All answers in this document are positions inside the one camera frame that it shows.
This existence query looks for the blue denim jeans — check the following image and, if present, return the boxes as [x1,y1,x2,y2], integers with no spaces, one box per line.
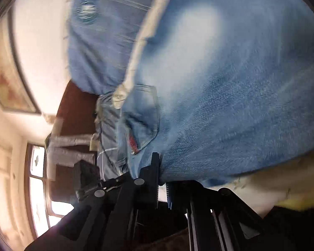
[117,0,314,189]

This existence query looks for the grey-blue star bedsheet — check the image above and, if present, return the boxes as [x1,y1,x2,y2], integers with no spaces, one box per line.
[47,93,127,181]

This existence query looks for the wooden framed window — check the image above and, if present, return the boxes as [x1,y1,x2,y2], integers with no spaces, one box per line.
[24,143,73,238]

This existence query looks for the blue plaid blanket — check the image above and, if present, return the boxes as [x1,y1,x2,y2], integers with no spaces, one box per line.
[67,0,153,95]

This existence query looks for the framed wall picture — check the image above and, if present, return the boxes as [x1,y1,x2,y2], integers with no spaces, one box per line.
[0,9,41,114]

